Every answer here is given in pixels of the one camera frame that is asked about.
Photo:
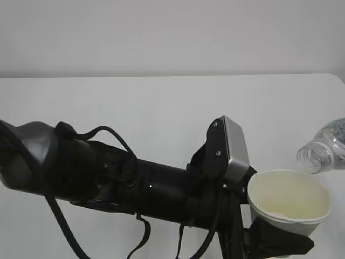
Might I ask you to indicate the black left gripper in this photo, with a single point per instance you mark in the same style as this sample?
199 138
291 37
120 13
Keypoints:
261 240

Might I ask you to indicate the white paper cup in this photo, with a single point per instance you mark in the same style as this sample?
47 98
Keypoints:
289 200

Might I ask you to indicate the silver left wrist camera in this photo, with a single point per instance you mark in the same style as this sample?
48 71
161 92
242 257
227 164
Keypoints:
226 155

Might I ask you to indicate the clear green-label water bottle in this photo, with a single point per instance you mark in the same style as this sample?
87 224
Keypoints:
325 152

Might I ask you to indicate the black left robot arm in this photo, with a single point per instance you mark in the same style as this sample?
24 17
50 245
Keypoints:
61 164

